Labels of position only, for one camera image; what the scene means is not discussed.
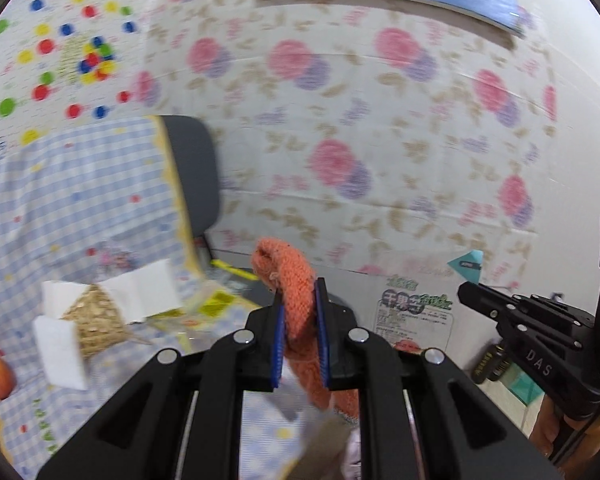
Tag white printed cardboard box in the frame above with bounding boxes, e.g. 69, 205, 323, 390
360, 255, 456, 356

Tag person's right hand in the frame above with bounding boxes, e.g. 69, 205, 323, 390
529, 397, 600, 480

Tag floral print wall sheet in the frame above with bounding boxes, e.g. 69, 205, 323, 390
135, 0, 600, 281

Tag teal box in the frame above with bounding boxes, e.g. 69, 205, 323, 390
507, 362, 548, 406

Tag dark bottle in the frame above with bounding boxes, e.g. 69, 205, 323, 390
472, 342, 512, 386

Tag orange knitted item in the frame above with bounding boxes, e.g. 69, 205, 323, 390
250, 237, 361, 421

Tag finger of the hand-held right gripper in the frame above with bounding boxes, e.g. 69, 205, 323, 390
457, 281, 595, 342

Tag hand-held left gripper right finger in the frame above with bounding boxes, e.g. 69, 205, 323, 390
314, 277, 563, 480

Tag floral print packet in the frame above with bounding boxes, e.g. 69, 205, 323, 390
92, 242, 136, 273

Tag blue checkered cloth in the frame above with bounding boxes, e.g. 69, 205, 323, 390
0, 117, 361, 480

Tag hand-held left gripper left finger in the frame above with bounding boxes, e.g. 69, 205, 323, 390
37, 290, 287, 480

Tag teal card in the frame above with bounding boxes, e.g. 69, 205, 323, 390
447, 249, 485, 281

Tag balloon print plastic sheet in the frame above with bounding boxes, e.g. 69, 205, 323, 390
0, 0, 168, 156

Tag woven bamboo basket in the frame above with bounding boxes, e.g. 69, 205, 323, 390
60, 284, 153, 361

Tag yellow clear plastic packet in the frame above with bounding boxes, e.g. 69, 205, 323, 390
150, 260, 261, 341

